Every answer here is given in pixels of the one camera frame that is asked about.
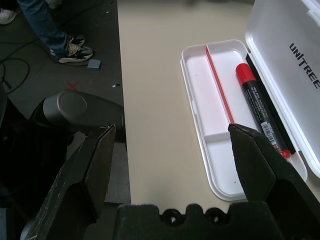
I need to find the white bystander shoe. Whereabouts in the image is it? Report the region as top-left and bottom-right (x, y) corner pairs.
(0, 7), (17, 25)

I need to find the black marker with red cap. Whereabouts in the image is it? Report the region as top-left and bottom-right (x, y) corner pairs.
(235, 62), (292, 159)

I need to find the bystander leg in blue jeans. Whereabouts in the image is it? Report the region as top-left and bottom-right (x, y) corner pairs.
(17, 0), (72, 60)

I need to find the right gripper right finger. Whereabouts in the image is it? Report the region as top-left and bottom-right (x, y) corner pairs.
(227, 123), (320, 240)

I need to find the blue square pad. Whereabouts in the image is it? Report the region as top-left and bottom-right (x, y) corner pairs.
(86, 59), (103, 71)

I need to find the looped black floor cable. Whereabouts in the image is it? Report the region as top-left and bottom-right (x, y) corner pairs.
(0, 57), (31, 95)

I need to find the black and white sneaker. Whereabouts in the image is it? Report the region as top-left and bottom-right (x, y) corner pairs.
(67, 35), (87, 47)
(49, 44), (95, 64)

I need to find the dark grey left robot leg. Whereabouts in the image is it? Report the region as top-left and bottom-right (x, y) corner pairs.
(42, 91), (125, 131)

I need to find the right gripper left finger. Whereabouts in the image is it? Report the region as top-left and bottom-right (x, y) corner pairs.
(19, 124), (117, 240)

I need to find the white plastic pencil case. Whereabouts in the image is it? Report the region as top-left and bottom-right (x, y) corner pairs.
(180, 0), (320, 202)

